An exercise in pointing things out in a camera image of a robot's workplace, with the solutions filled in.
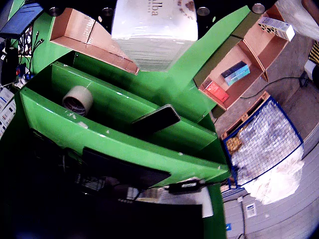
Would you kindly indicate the white plastic sheet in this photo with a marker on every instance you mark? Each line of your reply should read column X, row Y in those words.
column 274, row 181

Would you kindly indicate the black laptop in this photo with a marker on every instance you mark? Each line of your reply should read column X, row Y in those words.
column 22, row 17

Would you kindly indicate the green metal workstation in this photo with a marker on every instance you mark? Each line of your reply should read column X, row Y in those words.
column 112, row 124

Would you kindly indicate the white power strip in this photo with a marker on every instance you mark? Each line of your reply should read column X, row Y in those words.
column 23, row 77

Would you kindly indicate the black white patterned card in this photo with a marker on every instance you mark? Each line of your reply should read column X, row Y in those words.
column 25, row 39

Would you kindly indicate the white product box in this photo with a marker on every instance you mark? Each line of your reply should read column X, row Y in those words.
column 154, row 37

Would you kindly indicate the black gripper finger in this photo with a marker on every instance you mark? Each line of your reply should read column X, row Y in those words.
column 211, row 7
column 104, row 7

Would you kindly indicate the pink product box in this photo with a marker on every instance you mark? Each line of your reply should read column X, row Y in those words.
column 216, row 90

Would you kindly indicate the yellow black striped bumper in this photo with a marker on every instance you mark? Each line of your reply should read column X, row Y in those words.
column 314, row 51

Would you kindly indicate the large flat cardboard tray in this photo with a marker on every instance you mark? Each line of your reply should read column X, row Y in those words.
column 87, row 37

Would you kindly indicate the white printed paper sheets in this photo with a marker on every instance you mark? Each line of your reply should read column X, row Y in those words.
column 6, row 109

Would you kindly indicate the black smartphone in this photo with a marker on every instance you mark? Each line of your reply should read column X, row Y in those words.
column 157, row 120

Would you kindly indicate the white grey box device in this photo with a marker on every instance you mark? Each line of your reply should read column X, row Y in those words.
column 311, row 69

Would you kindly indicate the wooden pallet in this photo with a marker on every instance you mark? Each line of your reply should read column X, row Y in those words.
column 249, row 112

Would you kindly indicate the black flat screen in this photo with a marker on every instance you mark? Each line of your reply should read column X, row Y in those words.
column 124, row 221

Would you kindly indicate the open brown cardboard box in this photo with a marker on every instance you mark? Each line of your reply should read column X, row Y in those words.
column 239, row 87
column 264, row 49

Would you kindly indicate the blue product box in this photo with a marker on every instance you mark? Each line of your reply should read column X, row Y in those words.
column 235, row 73

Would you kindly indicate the beige tape roll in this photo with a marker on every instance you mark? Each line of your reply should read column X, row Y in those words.
column 78, row 100

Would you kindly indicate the white leopard print box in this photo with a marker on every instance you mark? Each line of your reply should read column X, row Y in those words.
column 276, row 26

